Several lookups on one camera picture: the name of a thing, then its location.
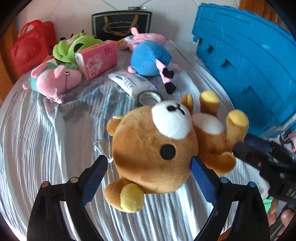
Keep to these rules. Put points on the green frog plush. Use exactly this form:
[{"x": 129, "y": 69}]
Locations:
[{"x": 65, "y": 50}]

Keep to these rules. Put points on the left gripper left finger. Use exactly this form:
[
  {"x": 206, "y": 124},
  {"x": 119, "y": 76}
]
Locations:
[{"x": 47, "y": 221}]

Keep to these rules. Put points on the blue plastic storage crate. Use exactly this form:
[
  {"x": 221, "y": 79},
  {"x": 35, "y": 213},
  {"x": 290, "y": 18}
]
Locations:
[{"x": 253, "y": 60}]

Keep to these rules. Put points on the pink pig plush blue body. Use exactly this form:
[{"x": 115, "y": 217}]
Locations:
[{"x": 150, "y": 58}]

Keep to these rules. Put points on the white striped bed sheet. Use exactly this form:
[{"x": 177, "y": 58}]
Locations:
[{"x": 43, "y": 141}]

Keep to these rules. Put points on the black gift bag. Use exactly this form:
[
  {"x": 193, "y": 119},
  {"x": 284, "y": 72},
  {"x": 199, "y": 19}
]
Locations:
[{"x": 116, "y": 25}]

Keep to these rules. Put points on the brown teddy bear plush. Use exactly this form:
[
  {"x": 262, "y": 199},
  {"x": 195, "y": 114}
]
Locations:
[{"x": 152, "y": 146}]

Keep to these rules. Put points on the red bear plastic case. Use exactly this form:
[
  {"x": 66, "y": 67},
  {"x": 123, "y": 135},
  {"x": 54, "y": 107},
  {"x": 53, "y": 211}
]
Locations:
[{"x": 35, "y": 42}]

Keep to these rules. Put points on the white blue packet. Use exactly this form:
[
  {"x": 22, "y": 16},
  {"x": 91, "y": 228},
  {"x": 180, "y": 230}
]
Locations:
[{"x": 132, "y": 84}]

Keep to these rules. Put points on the pink tissue pack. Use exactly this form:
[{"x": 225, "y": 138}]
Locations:
[{"x": 95, "y": 60}]

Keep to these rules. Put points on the pink pig plush green dress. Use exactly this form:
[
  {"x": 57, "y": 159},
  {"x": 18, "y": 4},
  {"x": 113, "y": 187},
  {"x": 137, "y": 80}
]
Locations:
[{"x": 52, "y": 80}]

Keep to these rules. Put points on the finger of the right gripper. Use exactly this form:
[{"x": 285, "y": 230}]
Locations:
[{"x": 252, "y": 156}]

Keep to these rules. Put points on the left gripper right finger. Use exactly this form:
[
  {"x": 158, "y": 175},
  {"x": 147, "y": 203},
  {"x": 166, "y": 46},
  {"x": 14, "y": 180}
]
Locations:
[{"x": 250, "y": 220}]

